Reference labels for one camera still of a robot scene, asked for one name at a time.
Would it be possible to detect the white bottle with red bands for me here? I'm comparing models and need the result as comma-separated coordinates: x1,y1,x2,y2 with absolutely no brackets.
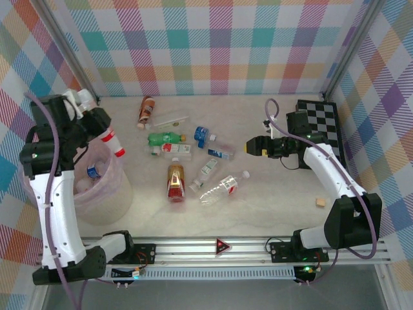
99,127,126,158

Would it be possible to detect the ribbed clear bottle red label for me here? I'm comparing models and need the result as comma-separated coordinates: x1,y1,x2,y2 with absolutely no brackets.
198,170,251,206

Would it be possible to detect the green plastic bottle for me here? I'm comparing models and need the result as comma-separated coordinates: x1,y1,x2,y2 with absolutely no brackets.
147,131,187,146

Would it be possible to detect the red bottle gold label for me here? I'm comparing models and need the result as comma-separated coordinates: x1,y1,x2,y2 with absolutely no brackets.
166,157,187,203

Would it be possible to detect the translucent pink bin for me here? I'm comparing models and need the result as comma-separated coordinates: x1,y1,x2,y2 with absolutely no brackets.
19,141,135,227

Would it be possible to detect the clear bottle blue white label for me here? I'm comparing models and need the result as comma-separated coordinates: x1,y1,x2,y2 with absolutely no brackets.
208,141,236,161

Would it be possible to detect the small bottle green white label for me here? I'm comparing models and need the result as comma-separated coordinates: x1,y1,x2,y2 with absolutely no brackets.
188,158,219,194

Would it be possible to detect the bottle with blue cap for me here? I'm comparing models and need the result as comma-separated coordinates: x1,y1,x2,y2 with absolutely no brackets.
86,163,105,180

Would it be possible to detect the brown bottle with cream cap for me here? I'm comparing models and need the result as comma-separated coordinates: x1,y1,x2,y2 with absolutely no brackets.
137,96,157,130

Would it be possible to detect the clear bottle red green label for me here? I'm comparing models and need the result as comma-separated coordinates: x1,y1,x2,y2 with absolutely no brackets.
148,144,192,159

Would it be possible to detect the black white checkerboard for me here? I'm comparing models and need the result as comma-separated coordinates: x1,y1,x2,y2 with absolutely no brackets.
295,99,348,171

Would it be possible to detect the red triangle sign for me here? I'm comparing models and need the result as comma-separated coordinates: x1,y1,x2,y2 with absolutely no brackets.
215,238,232,256

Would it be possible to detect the black controller board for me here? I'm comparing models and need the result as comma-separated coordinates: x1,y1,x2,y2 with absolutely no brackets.
292,264,319,287
111,267,145,288

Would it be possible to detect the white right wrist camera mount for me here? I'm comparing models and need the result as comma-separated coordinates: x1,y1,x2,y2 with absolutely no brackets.
263,119,280,140

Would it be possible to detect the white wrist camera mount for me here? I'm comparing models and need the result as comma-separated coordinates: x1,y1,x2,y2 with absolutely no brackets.
63,87,99,119
263,119,280,140

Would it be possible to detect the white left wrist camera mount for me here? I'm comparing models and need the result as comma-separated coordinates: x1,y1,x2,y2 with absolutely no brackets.
63,87,99,119

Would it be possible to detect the aluminium frame post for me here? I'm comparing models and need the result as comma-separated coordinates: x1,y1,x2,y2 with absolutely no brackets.
322,0,387,101
38,0,101,104

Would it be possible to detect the aluminium mounting rail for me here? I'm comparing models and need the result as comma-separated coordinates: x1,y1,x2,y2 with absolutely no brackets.
80,235,393,269

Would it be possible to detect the slotted cable tray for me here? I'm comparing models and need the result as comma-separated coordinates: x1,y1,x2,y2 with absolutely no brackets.
99,266,297,282

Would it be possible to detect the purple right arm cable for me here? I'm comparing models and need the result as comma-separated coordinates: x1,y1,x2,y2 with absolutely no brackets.
265,98,379,259

